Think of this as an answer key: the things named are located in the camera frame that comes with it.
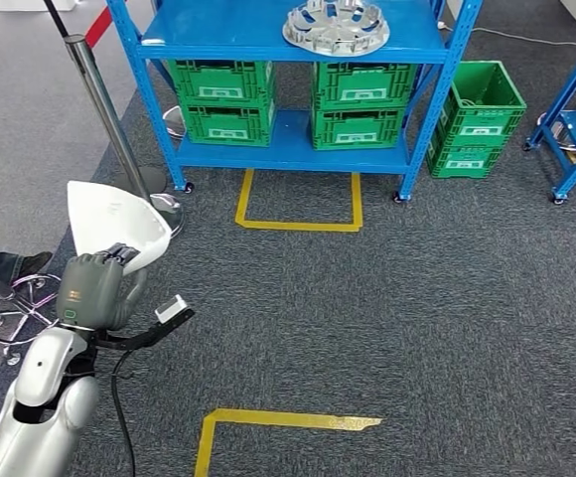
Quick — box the white plastic car body part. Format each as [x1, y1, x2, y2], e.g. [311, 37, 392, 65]
[67, 179, 173, 278]

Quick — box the red barrier belt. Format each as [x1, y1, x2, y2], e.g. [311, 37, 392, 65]
[84, 5, 116, 49]

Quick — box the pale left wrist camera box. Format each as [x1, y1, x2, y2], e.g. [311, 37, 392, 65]
[155, 294, 190, 325]

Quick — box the black barrier belt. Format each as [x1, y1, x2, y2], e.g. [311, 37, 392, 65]
[42, 0, 69, 40]

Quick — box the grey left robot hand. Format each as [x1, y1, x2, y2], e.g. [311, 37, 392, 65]
[55, 243, 149, 333]

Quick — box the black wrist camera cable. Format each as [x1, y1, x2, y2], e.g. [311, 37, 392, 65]
[110, 349, 137, 477]

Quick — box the silver wheel hubcap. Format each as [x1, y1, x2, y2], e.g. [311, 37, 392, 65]
[282, 0, 391, 59]

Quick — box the person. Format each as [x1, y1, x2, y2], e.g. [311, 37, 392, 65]
[0, 250, 55, 299]

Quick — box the white floor cable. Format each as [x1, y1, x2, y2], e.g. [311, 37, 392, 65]
[439, 19, 576, 49]

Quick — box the black camera bracket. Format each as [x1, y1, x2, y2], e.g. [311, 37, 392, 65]
[94, 305, 196, 352]

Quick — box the chrome stanchion base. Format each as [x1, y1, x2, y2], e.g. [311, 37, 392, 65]
[537, 111, 576, 156]

